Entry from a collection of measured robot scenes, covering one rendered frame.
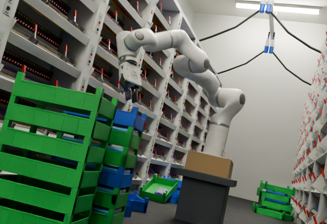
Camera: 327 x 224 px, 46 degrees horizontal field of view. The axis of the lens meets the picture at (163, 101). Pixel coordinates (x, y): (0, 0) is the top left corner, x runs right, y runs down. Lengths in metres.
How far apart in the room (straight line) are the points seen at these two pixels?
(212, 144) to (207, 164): 0.14
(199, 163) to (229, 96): 0.42
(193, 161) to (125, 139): 0.76
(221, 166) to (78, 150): 1.12
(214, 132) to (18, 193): 1.29
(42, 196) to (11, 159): 0.16
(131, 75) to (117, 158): 0.38
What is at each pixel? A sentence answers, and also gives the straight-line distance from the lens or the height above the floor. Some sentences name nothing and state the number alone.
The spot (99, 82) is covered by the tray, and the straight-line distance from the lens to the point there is 2.42.
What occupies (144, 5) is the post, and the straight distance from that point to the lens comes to 3.01.
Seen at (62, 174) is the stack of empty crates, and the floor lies 0.19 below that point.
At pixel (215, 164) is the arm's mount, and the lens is 2.18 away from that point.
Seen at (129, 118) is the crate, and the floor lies 0.43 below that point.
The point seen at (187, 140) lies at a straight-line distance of 4.79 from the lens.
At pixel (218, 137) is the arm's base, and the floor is 0.50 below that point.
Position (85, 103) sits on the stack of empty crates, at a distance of 1.24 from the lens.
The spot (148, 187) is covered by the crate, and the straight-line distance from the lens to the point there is 3.09.
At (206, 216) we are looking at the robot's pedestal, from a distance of 2.20.
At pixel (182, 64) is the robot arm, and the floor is 0.81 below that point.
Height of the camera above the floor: 0.30
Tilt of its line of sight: 8 degrees up
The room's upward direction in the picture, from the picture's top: 13 degrees clockwise
